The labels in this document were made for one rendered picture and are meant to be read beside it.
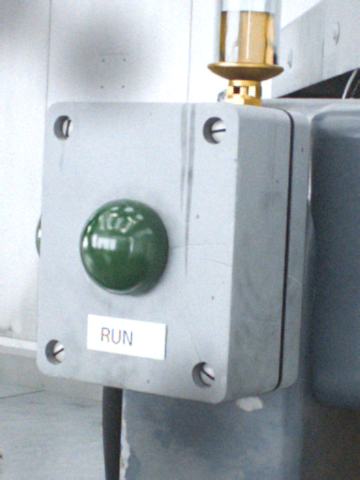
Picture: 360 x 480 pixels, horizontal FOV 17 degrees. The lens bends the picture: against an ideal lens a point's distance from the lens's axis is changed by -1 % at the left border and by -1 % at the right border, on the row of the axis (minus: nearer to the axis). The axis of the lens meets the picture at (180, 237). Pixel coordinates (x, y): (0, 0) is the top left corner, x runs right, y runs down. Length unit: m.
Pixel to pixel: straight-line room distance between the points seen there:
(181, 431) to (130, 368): 0.05
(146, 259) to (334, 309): 0.07
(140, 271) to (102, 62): 6.68
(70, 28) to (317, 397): 6.83
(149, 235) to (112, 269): 0.02
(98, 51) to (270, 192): 6.70
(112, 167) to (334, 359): 0.10
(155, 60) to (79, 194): 6.44
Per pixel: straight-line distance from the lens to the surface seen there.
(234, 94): 0.46
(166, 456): 0.44
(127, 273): 0.37
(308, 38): 0.78
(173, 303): 0.37
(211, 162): 0.37
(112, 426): 0.47
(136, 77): 6.89
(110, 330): 0.39
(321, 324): 0.41
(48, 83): 7.30
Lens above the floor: 1.31
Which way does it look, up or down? 3 degrees down
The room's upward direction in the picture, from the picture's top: 3 degrees clockwise
